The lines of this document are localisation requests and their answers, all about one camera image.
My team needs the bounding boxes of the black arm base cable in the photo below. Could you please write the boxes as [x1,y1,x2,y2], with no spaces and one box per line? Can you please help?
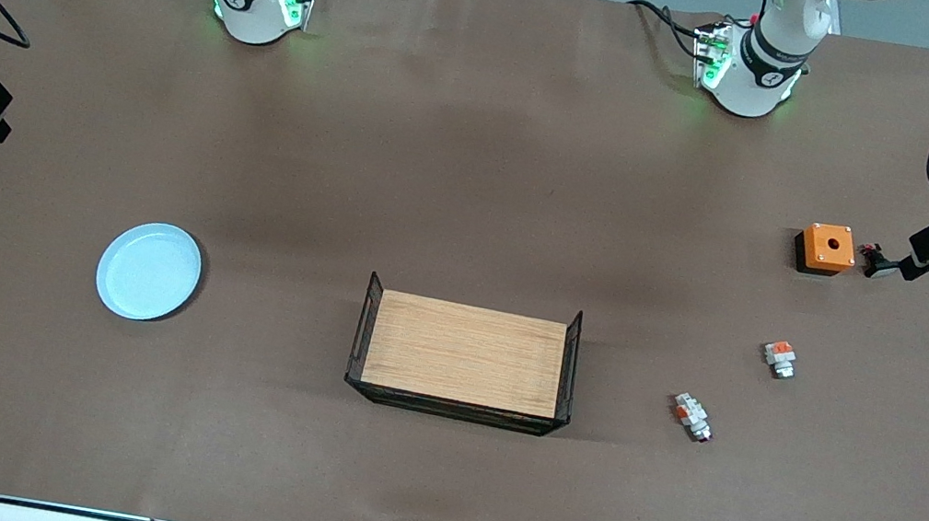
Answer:
[620,0,710,61]

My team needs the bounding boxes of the white orange push button switch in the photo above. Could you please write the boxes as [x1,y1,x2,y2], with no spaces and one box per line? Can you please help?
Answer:
[761,337,801,382]

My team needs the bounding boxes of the wooden tray black wire sides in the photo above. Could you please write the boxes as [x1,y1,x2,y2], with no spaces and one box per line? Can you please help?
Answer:
[340,270,589,442]

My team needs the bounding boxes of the brown table cover sheet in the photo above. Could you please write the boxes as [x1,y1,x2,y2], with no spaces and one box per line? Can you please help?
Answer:
[0,0,929,521]

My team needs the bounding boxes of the orange button box with hole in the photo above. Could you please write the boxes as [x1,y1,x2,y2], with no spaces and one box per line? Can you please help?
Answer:
[789,218,862,283]

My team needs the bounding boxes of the red push button switch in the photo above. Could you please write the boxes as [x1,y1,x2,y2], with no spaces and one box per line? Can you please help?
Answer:
[668,390,720,445]

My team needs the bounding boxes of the light blue round plate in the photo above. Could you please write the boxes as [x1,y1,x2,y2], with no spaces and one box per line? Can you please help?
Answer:
[89,214,209,330]

